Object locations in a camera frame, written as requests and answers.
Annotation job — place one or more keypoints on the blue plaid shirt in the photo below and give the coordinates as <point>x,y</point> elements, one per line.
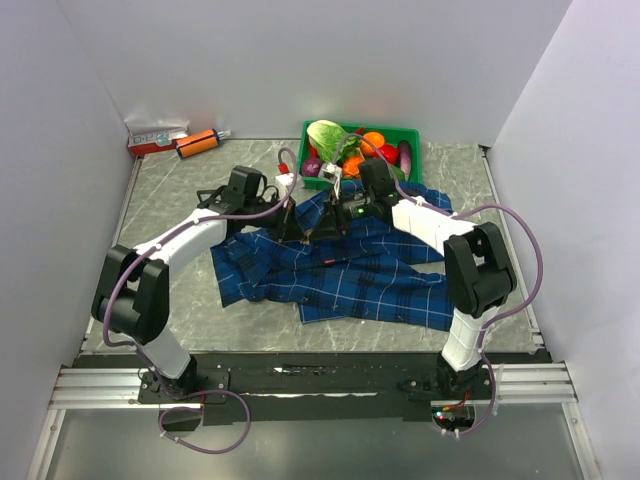
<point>368,274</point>

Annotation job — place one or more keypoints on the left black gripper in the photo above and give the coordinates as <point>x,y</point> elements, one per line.
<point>287,227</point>

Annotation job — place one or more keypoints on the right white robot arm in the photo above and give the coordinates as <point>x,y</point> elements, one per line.
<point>479,272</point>

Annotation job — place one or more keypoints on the red onion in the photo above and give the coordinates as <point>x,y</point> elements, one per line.
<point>311,167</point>

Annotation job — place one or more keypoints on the napa cabbage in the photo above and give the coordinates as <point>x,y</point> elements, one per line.
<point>332,142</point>

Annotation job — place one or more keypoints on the green plastic crate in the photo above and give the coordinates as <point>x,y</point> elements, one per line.
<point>393,135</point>

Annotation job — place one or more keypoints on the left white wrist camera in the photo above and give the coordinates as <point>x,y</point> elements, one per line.
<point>286,182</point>

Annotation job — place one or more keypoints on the orange cylinder bottle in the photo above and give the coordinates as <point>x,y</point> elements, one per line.
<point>201,142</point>

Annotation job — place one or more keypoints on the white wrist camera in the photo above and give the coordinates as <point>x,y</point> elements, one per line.
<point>286,182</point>
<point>332,174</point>

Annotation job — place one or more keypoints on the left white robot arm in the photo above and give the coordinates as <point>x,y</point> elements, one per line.
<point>132,299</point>

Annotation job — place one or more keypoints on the purple eggplant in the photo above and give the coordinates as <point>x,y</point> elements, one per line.
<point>405,158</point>

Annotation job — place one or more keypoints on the aluminium rail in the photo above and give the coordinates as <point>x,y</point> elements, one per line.
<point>119,388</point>

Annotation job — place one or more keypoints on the red white carton box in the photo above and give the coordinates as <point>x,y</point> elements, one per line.
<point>154,137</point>

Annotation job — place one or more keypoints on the green pepper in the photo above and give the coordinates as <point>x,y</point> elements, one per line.
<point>399,174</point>

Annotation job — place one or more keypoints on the orange fruit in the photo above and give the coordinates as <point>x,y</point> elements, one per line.
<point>371,142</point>

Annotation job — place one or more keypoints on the red bell pepper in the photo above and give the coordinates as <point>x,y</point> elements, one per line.
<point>389,153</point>

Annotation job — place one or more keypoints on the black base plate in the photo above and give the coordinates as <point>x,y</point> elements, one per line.
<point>235,387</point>

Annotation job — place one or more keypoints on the black folding frame stand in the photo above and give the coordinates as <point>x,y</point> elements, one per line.
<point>209,197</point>

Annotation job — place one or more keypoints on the orange pumpkin toy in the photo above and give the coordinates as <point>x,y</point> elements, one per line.
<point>351,167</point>

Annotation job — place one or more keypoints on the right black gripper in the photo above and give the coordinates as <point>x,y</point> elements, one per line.
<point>329,223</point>

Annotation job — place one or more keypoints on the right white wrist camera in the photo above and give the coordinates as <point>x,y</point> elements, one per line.
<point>332,174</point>

